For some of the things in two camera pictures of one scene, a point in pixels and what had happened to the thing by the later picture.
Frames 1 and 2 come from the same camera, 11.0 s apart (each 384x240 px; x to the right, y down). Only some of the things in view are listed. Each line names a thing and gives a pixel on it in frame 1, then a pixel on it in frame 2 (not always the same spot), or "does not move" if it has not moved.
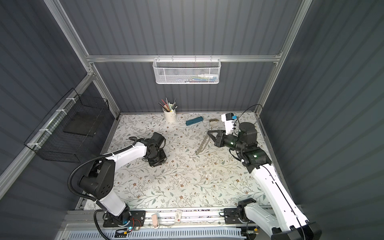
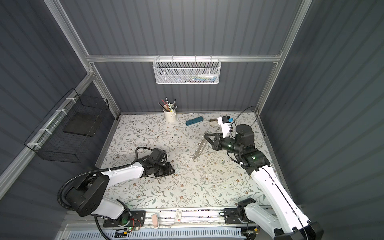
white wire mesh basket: x=187 y=70 does not move
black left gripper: x=152 y=163 to x=169 y=171
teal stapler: x=194 y=120 does not move
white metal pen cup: x=169 y=116 does not move
